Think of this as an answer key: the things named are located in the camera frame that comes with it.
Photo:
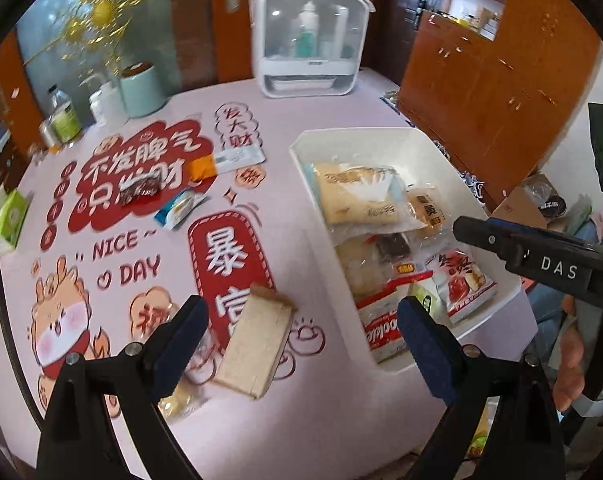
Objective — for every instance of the yellow pastry packet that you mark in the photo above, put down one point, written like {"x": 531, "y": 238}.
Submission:
{"x": 426, "y": 210}

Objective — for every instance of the red and white snack packet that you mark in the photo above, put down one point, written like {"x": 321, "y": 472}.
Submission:
{"x": 381, "y": 325}

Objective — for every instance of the beige wafer packet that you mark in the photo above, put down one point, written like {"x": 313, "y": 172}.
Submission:
{"x": 254, "y": 345}

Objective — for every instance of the metal can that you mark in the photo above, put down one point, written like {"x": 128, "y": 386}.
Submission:
{"x": 49, "y": 135}

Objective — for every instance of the blue and white snack packet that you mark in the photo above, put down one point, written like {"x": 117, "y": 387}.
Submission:
{"x": 179, "y": 210}

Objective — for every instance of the green tissue box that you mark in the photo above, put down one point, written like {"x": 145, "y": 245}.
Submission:
{"x": 11, "y": 215}

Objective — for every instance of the small green snack packet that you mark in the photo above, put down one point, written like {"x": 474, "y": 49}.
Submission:
{"x": 426, "y": 302}

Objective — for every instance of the dark wooden door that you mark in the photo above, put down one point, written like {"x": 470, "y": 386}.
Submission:
{"x": 406, "y": 20}

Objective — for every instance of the glass bottle with green label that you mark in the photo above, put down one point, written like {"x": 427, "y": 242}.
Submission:
{"x": 64, "y": 120}

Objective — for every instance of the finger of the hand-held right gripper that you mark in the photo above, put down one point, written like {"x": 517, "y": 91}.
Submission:
{"x": 481, "y": 235}
{"x": 546, "y": 234}

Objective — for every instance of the orange sachet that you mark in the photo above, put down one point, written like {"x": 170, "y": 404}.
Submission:
{"x": 202, "y": 169}

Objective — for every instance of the clear packet of dark dates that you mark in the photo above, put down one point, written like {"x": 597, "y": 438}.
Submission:
{"x": 394, "y": 246}

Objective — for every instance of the wooden wall cabinet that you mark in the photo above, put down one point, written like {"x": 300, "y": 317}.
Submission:
{"x": 481, "y": 85}

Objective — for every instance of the large clear bread packet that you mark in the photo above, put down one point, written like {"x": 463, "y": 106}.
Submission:
{"x": 351, "y": 195}

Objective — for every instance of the white squeeze bottle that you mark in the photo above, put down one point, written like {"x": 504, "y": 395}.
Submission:
{"x": 111, "y": 105}

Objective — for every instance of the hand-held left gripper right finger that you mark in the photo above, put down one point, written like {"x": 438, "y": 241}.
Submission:
{"x": 426, "y": 350}

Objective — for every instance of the frosted glass sliding door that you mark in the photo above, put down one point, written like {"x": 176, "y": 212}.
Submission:
{"x": 46, "y": 25}

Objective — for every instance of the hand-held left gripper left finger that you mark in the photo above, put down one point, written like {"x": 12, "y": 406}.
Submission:
{"x": 184, "y": 340}

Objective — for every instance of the person's right hand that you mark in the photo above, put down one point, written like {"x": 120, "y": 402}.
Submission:
{"x": 574, "y": 365}

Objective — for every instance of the dark chocolate snack packet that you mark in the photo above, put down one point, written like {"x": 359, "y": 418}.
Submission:
{"x": 139, "y": 192}

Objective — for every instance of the white packet with apple print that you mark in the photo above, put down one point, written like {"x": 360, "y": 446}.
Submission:
{"x": 461, "y": 285}

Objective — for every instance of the teal canister with brown lid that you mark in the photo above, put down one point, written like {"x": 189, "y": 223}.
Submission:
{"x": 141, "y": 92}

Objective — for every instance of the gold door ornament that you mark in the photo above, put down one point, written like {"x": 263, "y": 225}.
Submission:
{"x": 101, "y": 10}

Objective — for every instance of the yellowish puffed snack packet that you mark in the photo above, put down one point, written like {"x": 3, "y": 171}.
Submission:
{"x": 186, "y": 402}

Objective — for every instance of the white sachet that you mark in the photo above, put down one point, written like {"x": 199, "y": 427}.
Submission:
{"x": 239, "y": 159}

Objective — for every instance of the white countertop sterilizer appliance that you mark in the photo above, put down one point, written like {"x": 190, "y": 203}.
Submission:
{"x": 306, "y": 77}

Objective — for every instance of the white plastic bin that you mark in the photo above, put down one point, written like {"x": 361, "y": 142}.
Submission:
{"x": 361, "y": 147}

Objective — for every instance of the cardboard box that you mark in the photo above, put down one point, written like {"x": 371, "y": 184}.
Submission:
{"x": 511, "y": 207}

